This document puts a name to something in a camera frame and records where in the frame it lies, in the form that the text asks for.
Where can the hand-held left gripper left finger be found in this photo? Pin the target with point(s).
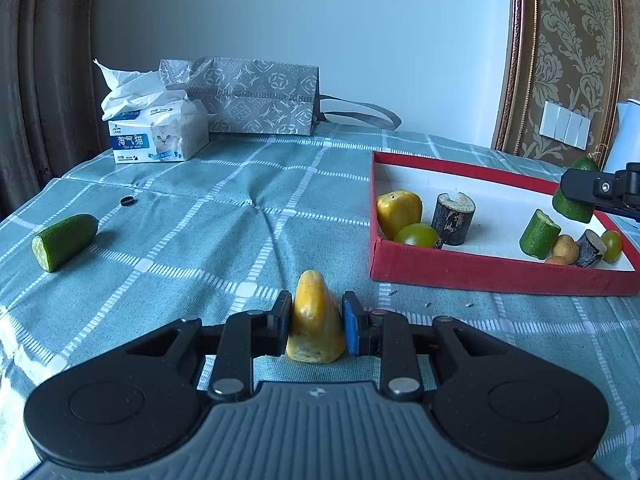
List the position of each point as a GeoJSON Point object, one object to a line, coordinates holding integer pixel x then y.
{"type": "Point", "coordinates": [285, 321]}

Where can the small cucumber end piece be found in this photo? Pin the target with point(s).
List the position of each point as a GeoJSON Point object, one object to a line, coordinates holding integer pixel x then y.
{"type": "Point", "coordinates": [570, 206]}

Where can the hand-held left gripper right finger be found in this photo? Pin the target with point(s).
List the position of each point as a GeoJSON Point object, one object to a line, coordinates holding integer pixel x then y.
{"type": "Point", "coordinates": [350, 327]}

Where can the short cut cucumber piece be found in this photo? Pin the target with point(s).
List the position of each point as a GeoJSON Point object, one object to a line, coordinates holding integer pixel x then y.
{"type": "Point", "coordinates": [539, 235]}

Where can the yellow bell pepper piece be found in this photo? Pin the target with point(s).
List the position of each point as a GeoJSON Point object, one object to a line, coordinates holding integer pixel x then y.
{"type": "Point", "coordinates": [397, 210]}
{"type": "Point", "coordinates": [315, 320]}

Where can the teal checked tablecloth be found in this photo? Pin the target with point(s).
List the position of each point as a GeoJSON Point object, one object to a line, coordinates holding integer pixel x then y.
{"type": "Point", "coordinates": [200, 240]}

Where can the brown curtain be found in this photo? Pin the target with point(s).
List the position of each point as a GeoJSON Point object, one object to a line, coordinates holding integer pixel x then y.
{"type": "Point", "coordinates": [40, 70]}

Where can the green cherry tomato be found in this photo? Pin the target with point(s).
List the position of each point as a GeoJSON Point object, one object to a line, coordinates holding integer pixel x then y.
{"type": "Point", "coordinates": [417, 236]}
{"type": "Point", "coordinates": [612, 246]}

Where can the long cucumber half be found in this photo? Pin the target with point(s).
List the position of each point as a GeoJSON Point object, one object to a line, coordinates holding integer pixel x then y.
{"type": "Point", "coordinates": [65, 242]}

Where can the brown longan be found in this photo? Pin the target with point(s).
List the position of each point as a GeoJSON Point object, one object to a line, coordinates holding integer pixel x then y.
{"type": "Point", "coordinates": [556, 260]}
{"type": "Point", "coordinates": [565, 246]}

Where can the golden ornate wall frame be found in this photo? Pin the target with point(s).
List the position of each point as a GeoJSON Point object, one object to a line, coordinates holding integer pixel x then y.
{"type": "Point", "coordinates": [570, 50]}

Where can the light blue electric kettle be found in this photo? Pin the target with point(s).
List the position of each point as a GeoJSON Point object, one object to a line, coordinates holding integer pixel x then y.
{"type": "Point", "coordinates": [627, 130]}

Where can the white tissue pack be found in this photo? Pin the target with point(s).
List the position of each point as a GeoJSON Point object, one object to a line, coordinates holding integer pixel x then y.
{"type": "Point", "coordinates": [160, 130]}

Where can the grey patterned gift bag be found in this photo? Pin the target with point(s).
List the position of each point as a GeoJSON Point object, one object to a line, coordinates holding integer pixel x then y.
{"type": "Point", "coordinates": [260, 95]}

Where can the red cardboard box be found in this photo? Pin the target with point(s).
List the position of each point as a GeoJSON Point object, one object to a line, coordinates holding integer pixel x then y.
{"type": "Point", "coordinates": [500, 200]}

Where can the white wall switch panel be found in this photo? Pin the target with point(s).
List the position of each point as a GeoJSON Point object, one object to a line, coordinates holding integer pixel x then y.
{"type": "Point", "coordinates": [565, 124]}

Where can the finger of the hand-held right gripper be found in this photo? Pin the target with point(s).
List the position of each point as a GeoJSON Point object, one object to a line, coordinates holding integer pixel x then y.
{"type": "Point", "coordinates": [582, 187]}

